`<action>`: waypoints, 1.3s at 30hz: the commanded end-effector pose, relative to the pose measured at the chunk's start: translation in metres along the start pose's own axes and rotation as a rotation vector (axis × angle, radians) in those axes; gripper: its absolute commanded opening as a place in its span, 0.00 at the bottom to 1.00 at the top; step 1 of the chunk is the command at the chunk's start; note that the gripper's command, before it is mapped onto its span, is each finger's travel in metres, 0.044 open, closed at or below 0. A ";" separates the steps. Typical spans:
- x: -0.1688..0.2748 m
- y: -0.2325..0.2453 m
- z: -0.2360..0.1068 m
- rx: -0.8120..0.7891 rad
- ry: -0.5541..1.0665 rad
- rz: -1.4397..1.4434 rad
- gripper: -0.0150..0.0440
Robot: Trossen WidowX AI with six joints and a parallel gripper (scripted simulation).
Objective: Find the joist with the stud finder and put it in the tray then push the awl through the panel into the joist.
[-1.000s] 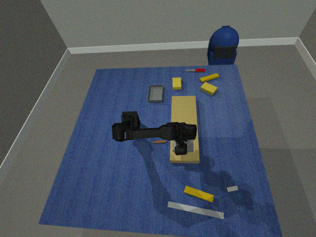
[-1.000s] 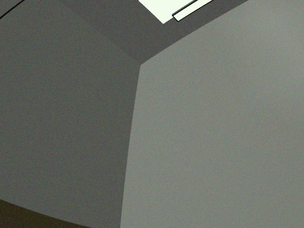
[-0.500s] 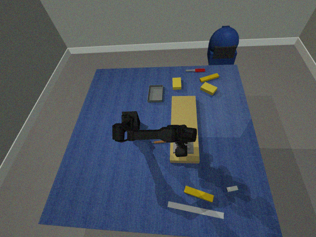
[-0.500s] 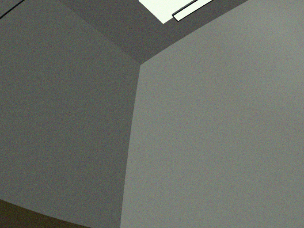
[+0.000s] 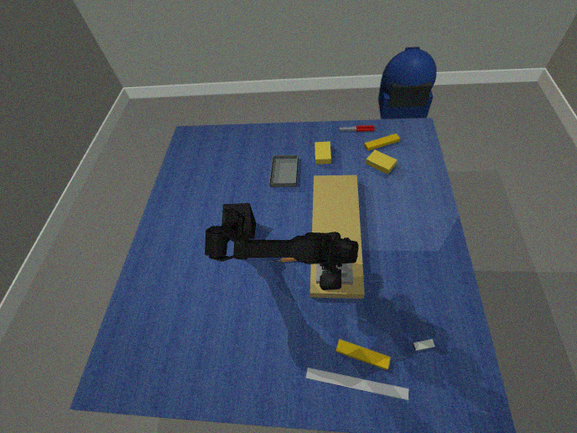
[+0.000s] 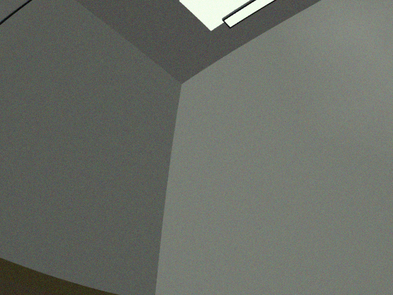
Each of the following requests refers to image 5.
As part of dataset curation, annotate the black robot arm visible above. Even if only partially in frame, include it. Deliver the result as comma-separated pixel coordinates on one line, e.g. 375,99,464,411
205,208,359,267

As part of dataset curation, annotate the small white flat rectangular block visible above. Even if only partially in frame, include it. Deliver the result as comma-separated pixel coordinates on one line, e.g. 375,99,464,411
413,339,435,351

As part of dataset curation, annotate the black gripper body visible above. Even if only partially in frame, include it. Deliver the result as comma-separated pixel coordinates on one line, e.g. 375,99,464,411
320,232,341,290

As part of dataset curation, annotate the long grey flat bar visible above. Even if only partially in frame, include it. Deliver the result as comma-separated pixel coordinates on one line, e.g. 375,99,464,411
306,368,408,399

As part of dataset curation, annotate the red-handled awl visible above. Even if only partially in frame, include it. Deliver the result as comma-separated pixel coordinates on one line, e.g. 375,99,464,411
340,125,375,132

